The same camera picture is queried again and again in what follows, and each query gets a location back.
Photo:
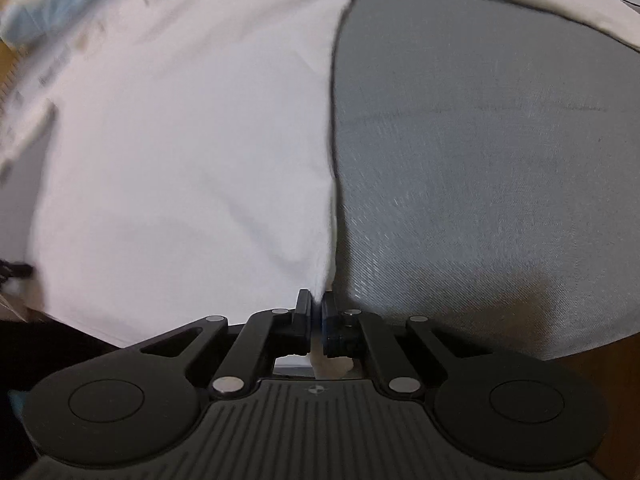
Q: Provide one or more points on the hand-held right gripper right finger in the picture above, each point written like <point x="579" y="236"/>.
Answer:
<point x="329" y="312"/>

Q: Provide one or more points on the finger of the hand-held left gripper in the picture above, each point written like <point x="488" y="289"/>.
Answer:
<point x="17" y="268"/>

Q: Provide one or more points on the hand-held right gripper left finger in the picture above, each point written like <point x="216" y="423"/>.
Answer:
<point x="303" y="311"/>

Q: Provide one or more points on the white towel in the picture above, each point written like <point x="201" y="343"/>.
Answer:
<point x="190" y="170"/>

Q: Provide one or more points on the printed grey bed sheet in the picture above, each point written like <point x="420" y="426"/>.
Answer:
<point x="475" y="170"/>

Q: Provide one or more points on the light blue quilt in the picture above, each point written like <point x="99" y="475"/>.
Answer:
<point x="45" y="5"/>

